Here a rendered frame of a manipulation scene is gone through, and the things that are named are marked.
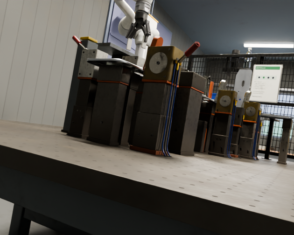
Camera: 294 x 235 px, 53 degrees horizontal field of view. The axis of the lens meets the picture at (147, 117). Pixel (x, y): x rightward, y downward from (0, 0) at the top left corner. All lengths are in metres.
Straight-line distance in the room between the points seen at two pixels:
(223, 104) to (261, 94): 1.01
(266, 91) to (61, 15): 2.95
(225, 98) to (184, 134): 0.48
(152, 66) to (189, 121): 0.30
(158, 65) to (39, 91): 3.22
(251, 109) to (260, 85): 0.70
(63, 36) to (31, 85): 0.88
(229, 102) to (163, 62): 0.66
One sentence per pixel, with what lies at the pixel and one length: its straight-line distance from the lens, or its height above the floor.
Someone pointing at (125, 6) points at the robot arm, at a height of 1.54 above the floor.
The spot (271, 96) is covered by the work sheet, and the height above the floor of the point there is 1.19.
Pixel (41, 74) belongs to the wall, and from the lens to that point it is 4.12.
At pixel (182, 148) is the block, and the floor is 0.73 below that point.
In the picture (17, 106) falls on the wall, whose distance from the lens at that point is 3.92.
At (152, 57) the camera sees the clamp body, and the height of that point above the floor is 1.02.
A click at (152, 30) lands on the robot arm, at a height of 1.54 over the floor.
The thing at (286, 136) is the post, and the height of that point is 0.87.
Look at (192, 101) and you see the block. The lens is 1.19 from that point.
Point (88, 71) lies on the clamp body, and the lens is 1.22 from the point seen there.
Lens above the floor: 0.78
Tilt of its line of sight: 2 degrees up
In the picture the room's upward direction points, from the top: 9 degrees clockwise
